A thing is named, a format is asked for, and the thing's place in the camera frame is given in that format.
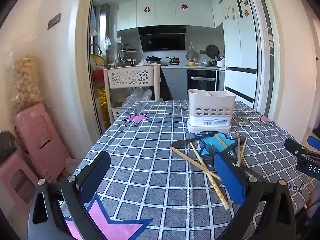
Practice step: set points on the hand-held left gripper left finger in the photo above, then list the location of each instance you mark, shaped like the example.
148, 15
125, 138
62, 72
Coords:
96, 177

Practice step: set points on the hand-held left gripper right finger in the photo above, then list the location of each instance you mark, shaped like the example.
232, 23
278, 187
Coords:
228, 180

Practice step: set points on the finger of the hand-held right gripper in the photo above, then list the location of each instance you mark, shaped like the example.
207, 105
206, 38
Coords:
314, 142
296, 148

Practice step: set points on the wooden chopstick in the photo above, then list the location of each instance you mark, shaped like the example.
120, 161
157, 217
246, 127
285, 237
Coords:
220, 196
190, 159
221, 141
243, 147

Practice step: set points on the black spoon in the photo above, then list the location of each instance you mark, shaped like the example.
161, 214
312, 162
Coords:
213, 149
180, 144

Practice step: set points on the white plastic utensil holder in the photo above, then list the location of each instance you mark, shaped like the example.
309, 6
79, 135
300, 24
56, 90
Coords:
211, 110

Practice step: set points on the grey checked tablecloth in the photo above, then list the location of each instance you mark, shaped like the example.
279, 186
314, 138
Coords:
150, 155

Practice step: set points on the stack of pink stools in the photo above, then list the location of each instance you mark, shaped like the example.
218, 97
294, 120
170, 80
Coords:
40, 135

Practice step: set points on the gold foil bag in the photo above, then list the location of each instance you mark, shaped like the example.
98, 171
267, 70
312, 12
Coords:
103, 102

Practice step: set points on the pink plastic stool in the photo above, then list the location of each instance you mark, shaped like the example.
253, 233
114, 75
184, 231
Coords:
15, 187

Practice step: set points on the clear plastic bag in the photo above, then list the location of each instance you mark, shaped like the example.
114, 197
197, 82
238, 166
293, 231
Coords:
137, 97

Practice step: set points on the dark cloth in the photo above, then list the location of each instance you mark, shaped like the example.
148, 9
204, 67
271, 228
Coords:
6, 145

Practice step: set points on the black built-in oven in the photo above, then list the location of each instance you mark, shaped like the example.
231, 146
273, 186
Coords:
201, 80

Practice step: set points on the white perforated storage trolley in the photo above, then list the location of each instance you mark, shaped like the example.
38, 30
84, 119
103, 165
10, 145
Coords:
132, 76

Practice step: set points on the white refrigerator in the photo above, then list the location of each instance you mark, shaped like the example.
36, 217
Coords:
240, 55

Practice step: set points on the grey kitchen counter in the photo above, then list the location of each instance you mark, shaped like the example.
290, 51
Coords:
175, 80

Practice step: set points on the white rice cooker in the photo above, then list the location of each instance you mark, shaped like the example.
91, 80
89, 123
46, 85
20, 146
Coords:
220, 62

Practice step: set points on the yellow plastic basin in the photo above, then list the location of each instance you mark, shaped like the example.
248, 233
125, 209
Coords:
98, 59

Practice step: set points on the bag of white balls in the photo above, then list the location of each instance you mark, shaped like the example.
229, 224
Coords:
25, 80

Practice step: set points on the white plastic bag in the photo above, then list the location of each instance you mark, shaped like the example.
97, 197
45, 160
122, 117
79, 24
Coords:
143, 62

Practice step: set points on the round black hanging pan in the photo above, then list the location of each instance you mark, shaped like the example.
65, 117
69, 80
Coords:
212, 51

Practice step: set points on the round metal hanging rack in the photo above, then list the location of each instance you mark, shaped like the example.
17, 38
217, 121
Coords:
192, 55

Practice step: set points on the kitchen faucet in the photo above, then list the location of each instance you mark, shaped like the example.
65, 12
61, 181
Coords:
96, 46

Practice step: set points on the steel cooking pot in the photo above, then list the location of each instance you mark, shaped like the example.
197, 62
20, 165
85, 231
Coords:
174, 60

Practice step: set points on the black wok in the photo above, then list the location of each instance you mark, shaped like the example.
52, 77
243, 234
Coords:
153, 59

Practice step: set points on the black range hood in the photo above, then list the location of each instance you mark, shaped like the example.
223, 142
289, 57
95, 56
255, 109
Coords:
162, 38

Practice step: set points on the red paper decoration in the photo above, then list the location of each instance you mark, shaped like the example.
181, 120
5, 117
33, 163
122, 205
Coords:
185, 6
147, 9

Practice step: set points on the white upper kitchen cabinets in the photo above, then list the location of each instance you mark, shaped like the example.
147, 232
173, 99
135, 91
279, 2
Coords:
165, 12

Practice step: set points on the grey wall switch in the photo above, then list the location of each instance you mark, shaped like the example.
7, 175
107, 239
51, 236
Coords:
54, 21

